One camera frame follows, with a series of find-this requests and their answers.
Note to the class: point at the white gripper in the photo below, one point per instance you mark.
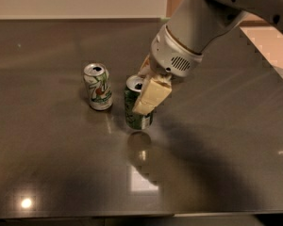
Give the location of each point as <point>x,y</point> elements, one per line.
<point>170,56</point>

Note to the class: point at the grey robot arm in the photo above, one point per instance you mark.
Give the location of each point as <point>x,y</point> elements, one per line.
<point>197,23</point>

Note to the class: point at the white 7up can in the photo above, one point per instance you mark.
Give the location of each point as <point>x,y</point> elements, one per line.
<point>97,83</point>

